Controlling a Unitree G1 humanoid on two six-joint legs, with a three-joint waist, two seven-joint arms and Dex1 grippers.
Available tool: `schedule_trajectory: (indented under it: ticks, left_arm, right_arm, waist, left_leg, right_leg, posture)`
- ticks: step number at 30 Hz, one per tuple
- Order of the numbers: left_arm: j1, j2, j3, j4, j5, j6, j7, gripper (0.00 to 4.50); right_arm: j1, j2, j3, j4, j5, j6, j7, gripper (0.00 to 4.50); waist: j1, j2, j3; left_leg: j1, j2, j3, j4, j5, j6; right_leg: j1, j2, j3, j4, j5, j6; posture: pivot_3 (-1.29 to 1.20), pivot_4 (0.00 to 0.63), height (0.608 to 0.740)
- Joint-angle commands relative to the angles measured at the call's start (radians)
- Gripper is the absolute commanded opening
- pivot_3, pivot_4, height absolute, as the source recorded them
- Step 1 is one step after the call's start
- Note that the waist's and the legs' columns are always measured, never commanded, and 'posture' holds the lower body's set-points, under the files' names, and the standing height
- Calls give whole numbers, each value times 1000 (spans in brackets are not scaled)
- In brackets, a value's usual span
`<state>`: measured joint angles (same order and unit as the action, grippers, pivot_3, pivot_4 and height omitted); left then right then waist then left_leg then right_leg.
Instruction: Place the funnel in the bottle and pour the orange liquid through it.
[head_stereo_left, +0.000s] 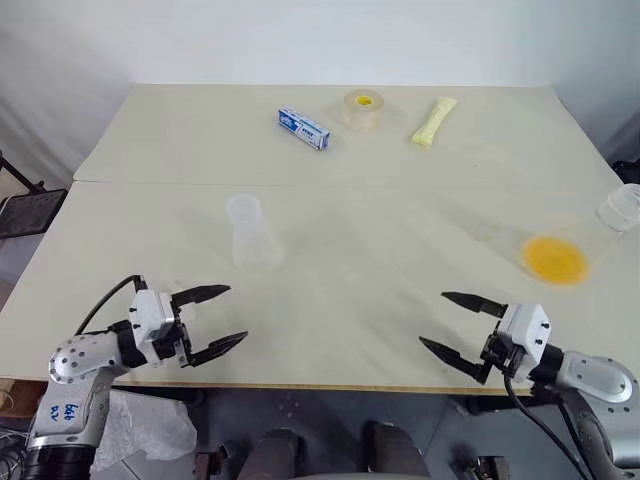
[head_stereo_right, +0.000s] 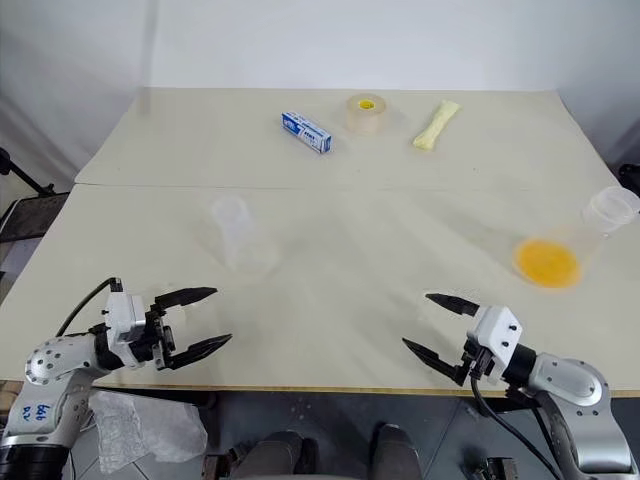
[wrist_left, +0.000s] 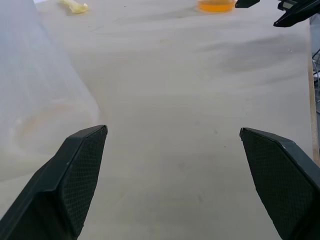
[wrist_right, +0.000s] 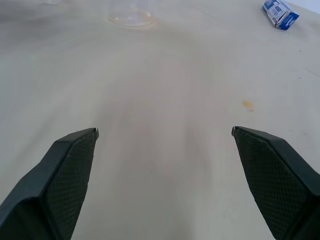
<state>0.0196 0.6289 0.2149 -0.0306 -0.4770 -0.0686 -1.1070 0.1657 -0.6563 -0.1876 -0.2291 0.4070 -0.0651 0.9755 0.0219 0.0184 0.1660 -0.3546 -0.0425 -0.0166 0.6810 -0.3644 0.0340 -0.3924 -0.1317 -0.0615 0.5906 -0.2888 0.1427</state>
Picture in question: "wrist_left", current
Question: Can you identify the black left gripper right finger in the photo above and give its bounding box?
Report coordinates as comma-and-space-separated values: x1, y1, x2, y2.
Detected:
239, 127, 320, 240

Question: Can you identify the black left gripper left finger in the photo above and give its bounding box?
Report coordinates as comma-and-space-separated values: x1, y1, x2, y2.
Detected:
0, 124, 109, 240

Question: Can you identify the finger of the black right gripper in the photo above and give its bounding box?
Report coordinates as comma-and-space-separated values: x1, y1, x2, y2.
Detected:
234, 0, 261, 9
273, 2, 320, 28

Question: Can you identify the translucent plastic container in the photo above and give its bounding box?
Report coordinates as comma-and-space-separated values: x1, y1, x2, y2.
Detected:
0, 0, 104, 182

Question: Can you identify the orange bowl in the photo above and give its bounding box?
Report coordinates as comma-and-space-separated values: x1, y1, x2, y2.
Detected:
197, 0, 237, 13

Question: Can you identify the yellow crumpled cloth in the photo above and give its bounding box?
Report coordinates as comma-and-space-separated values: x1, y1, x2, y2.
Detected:
56, 0, 90, 15

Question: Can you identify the thin cable beyond table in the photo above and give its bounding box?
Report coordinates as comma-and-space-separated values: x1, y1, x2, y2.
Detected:
311, 47, 320, 111

